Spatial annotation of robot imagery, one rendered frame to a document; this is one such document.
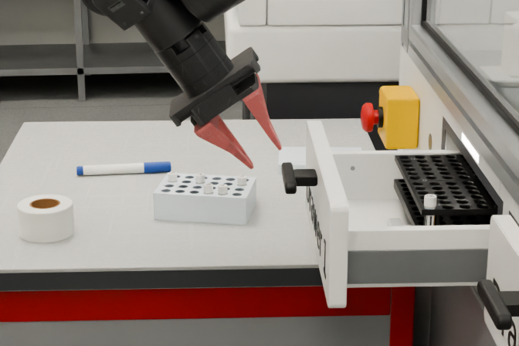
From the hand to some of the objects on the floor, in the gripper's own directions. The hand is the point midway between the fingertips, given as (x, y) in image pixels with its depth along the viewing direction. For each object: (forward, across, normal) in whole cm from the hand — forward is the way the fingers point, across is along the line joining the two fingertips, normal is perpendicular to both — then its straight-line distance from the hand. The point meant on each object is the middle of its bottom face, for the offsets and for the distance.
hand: (262, 150), depth 116 cm
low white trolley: (+73, +60, -44) cm, 105 cm away
